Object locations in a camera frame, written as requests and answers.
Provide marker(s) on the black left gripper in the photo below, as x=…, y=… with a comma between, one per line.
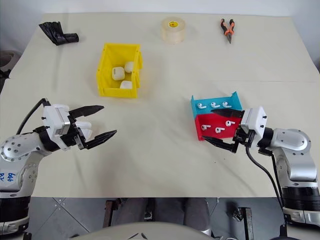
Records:
x=75, y=140

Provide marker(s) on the white rounded robot torso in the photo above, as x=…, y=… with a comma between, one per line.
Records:
x=145, y=231

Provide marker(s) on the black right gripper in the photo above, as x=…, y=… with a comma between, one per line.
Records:
x=243, y=140

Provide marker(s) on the black crumpled bag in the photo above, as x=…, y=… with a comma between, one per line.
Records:
x=56, y=33

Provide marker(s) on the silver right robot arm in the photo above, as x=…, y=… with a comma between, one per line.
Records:
x=295, y=150

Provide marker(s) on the yellow plastic bin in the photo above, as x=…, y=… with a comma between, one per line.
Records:
x=105, y=75

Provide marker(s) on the red plastic tray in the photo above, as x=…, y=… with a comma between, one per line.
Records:
x=212, y=122

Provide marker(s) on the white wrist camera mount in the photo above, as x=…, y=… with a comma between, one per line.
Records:
x=53, y=120
x=253, y=120

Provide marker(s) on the teal plastic tray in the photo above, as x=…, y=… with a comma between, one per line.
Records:
x=235, y=102

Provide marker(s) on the orange black needle-nose pliers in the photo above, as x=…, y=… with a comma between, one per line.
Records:
x=228, y=30

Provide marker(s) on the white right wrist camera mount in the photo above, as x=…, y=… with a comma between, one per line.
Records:
x=253, y=120

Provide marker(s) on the clear tape roll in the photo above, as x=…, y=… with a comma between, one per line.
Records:
x=173, y=31

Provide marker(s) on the rusty metal frame post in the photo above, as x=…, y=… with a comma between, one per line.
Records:
x=246, y=222
x=110, y=212

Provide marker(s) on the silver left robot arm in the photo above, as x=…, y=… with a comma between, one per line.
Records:
x=15, y=160

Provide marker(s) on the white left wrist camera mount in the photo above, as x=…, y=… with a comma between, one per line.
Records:
x=53, y=120

